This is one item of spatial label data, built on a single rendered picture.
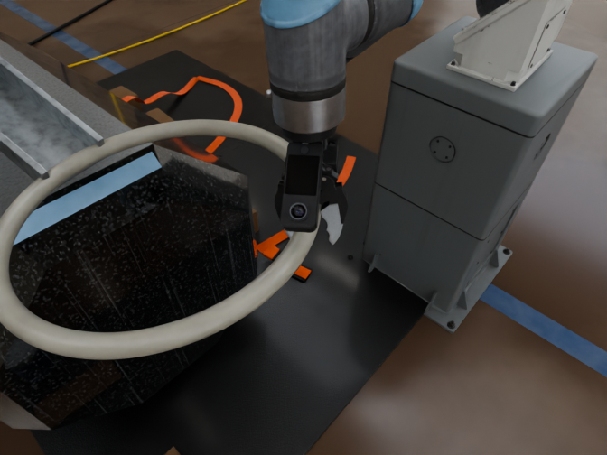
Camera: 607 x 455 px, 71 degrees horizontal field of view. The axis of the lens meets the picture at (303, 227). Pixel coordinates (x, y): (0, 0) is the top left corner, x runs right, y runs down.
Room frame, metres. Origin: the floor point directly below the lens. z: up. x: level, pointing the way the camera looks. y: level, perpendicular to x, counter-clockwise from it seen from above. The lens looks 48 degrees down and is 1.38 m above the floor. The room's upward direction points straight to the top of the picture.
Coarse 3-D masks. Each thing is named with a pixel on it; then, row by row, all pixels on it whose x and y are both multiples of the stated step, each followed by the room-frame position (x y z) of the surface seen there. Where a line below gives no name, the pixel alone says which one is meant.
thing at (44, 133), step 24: (0, 72) 0.78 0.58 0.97; (0, 96) 0.73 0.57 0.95; (24, 96) 0.74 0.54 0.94; (48, 96) 0.70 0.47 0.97; (0, 120) 0.67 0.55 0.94; (24, 120) 0.68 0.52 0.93; (48, 120) 0.69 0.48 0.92; (72, 120) 0.66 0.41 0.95; (0, 144) 0.59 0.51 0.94; (24, 144) 0.63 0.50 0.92; (48, 144) 0.63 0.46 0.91; (72, 144) 0.64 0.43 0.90; (24, 168) 0.56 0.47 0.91; (48, 168) 0.58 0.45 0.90
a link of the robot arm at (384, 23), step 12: (372, 0) 0.49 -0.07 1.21; (384, 0) 0.50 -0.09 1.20; (396, 0) 0.52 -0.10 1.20; (408, 0) 0.53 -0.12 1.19; (420, 0) 0.55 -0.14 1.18; (372, 12) 0.49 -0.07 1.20; (384, 12) 0.50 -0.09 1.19; (396, 12) 0.52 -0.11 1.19; (408, 12) 0.54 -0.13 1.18; (372, 24) 0.49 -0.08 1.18; (384, 24) 0.51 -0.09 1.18; (396, 24) 0.53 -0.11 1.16; (372, 36) 0.50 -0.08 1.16; (360, 48) 0.55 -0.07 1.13
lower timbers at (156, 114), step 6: (114, 90) 2.18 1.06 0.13; (120, 90) 2.18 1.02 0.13; (126, 90) 2.18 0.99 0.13; (120, 96) 2.12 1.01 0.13; (132, 96) 2.12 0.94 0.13; (132, 102) 2.10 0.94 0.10; (138, 108) 2.12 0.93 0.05; (156, 108) 1.96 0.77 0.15; (150, 114) 1.91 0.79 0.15; (156, 114) 1.91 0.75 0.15; (162, 114) 1.91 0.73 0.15; (162, 120) 1.86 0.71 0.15; (168, 120) 1.86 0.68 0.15
